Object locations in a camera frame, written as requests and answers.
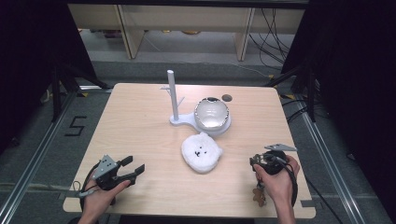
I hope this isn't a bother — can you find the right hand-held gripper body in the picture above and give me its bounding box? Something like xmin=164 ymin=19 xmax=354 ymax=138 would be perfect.
xmin=257 ymin=143 xmax=299 ymax=176

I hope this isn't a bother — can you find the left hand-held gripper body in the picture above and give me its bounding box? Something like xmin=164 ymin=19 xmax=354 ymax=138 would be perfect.
xmin=92 ymin=154 xmax=138 ymax=191

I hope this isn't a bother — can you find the brown bear keychain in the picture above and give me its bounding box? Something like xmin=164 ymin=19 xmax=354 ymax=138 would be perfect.
xmin=251 ymin=178 xmax=268 ymax=208

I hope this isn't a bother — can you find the person's right hand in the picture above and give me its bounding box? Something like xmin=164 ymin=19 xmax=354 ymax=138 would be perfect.
xmin=253 ymin=154 xmax=302 ymax=203

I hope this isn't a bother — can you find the person's left hand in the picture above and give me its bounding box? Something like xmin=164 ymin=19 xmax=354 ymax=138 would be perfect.
xmin=80 ymin=178 xmax=132 ymax=219

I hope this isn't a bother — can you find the white plush bear face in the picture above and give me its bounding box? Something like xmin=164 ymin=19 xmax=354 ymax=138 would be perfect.
xmin=180 ymin=131 xmax=224 ymax=175

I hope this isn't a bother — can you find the silver bowl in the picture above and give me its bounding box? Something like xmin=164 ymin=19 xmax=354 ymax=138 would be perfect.
xmin=193 ymin=96 xmax=231 ymax=132

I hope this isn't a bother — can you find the black metal stand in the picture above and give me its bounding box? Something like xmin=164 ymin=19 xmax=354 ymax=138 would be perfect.
xmin=264 ymin=63 xmax=318 ymax=123
xmin=49 ymin=60 xmax=111 ymax=123

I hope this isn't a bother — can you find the white hanger stand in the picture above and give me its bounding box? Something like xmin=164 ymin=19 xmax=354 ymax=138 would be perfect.
xmin=160 ymin=69 xmax=233 ymax=138

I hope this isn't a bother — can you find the left hand-held gripper cable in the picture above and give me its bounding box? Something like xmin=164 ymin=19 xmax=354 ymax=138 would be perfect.
xmin=72 ymin=161 xmax=106 ymax=213

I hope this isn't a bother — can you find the hand-held gripper cable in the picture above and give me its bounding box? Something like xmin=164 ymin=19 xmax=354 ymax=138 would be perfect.
xmin=274 ymin=155 xmax=299 ymax=208
xmin=72 ymin=161 xmax=106 ymax=213

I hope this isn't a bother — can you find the right hand-held gripper cable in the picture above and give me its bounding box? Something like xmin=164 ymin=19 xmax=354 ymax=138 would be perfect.
xmin=274 ymin=155 xmax=299 ymax=208

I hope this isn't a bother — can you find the aluminium floor rail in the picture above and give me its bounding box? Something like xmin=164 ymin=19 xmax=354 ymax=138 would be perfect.
xmin=0 ymin=89 xmax=78 ymax=224
xmin=293 ymin=92 xmax=367 ymax=224

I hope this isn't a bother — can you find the bundle of black cables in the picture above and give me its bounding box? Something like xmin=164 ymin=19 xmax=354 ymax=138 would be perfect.
xmin=247 ymin=8 xmax=297 ymax=71

